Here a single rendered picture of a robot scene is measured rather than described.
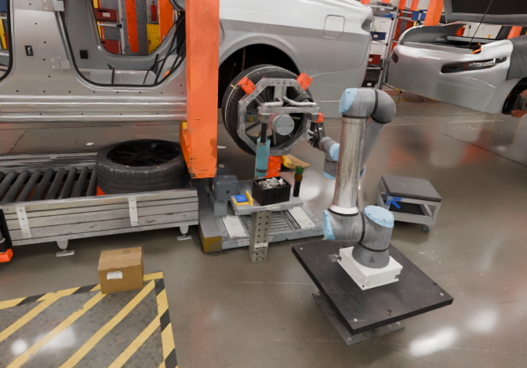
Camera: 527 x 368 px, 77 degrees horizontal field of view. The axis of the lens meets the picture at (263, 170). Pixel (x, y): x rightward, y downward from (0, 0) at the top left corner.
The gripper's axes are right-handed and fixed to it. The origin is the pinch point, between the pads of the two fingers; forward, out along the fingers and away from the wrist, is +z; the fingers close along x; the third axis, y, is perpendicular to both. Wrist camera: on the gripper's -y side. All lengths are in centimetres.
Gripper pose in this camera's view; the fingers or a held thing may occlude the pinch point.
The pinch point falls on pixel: (310, 129)
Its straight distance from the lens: 224.5
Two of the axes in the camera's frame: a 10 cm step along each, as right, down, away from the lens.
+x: 9.4, -0.7, 3.3
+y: -0.8, 9.1, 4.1
